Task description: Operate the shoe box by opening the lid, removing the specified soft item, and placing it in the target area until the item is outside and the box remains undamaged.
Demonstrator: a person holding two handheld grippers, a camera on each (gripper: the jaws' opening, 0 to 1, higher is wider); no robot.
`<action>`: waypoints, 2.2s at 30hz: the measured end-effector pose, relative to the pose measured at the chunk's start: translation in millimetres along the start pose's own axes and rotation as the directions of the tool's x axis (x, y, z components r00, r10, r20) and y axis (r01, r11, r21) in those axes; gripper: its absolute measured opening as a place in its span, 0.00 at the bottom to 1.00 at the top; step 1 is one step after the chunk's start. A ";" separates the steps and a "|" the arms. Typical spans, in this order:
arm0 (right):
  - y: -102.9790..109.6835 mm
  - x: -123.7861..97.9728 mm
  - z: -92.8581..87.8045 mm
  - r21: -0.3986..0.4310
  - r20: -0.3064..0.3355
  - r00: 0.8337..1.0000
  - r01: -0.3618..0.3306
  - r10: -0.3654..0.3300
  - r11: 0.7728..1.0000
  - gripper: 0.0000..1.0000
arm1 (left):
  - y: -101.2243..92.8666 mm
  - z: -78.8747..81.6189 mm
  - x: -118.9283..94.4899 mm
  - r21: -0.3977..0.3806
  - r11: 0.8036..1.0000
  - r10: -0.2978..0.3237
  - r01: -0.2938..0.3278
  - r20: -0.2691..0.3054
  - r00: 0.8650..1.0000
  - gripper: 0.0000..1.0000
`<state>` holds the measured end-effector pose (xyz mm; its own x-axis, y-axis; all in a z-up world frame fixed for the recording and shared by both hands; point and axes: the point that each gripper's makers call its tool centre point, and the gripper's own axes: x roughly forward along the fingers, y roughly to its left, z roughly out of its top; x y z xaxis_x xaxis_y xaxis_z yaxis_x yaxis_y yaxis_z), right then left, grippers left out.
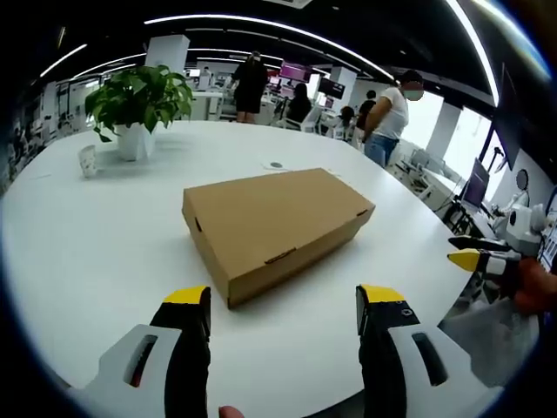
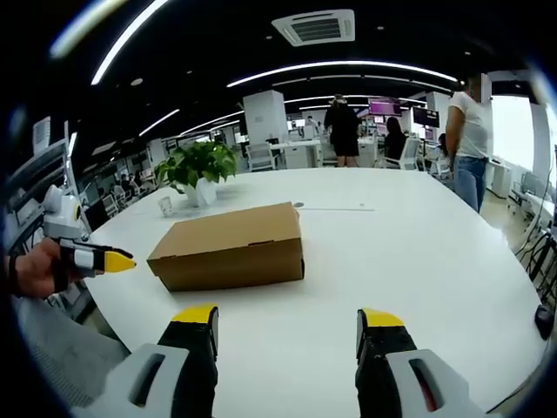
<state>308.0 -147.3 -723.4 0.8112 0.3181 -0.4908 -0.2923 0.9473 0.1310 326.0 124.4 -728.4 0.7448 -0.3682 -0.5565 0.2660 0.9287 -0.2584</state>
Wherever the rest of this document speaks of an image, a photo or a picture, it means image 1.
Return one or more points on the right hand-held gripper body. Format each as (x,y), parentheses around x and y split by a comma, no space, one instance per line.
(524,231)

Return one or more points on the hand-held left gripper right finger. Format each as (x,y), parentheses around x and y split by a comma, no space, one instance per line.
(391,370)

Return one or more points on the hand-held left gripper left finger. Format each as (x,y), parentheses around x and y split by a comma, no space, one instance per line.
(152,379)

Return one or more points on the brown cardboard shoe box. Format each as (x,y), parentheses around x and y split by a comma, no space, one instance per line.
(274,217)

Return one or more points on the person's right hand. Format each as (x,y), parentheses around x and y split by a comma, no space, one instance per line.
(537,287)

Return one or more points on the person's left hand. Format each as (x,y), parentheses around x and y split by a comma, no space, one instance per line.
(230,412)

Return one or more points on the computer monitor on desk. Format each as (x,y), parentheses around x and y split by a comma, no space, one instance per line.
(475,185)

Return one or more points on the person's grey clothing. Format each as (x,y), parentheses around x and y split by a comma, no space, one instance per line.
(491,344)

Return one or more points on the white equipment on desk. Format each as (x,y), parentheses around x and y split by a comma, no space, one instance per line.
(420,172)

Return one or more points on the long ceiling light strip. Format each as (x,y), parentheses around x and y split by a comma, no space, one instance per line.
(476,48)
(278,27)
(64,60)

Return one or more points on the round grey table grommet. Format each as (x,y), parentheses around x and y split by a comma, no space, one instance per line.
(276,165)

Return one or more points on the white paper cup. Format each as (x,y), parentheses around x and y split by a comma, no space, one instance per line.
(88,162)

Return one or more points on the pink lit screen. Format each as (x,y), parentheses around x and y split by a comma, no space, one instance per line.
(295,72)

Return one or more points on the green plant in white pot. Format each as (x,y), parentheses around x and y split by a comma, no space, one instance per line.
(135,102)

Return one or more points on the white office desk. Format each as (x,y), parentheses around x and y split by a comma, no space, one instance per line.
(213,104)

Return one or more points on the large dark wall screen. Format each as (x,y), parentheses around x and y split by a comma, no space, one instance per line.
(507,122)

